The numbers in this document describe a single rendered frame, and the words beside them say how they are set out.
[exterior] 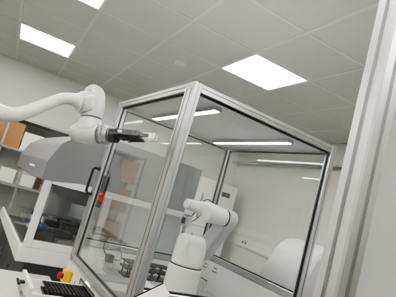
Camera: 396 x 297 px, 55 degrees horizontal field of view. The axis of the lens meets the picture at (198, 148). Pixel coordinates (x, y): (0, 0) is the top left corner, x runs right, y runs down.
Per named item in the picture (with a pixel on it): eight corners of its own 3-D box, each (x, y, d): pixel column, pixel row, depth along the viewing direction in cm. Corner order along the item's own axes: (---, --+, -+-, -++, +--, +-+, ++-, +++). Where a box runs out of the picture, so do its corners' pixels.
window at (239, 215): (142, 289, 157) (198, 93, 170) (141, 288, 158) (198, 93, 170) (291, 310, 199) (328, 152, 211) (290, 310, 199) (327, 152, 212)
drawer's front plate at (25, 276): (22, 312, 170) (30, 287, 172) (15, 290, 195) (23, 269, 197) (26, 312, 171) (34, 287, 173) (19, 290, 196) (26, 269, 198)
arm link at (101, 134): (93, 139, 179) (104, 140, 178) (97, 121, 182) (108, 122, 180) (102, 146, 188) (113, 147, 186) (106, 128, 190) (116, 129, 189)
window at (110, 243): (124, 307, 160) (187, 93, 174) (76, 255, 234) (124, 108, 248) (125, 307, 160) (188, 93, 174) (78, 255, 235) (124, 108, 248)
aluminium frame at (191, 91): (123, 326, 151) (195, 80, 167) (68, 258, 240) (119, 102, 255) (293, 342, 197) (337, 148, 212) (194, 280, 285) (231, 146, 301)
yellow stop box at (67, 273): (60, 283, 221) (65, 271, 222) (58, 279, 227) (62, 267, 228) (69, 284, 223) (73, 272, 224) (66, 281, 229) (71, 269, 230)
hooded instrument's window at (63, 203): (21, 245, 258) (43, 180, 265) (3, 207, 412) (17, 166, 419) (167, 271, 313) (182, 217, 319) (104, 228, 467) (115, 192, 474)
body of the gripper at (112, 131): (112, 145, 186) (130, 146, 184) (104, 139, 178) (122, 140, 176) (115, 130, 188) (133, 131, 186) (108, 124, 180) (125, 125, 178)
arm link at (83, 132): (92, 142, 179) (96, 115, 181) (63, 140, 183) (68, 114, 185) (103, 147, 189) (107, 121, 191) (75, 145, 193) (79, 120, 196)
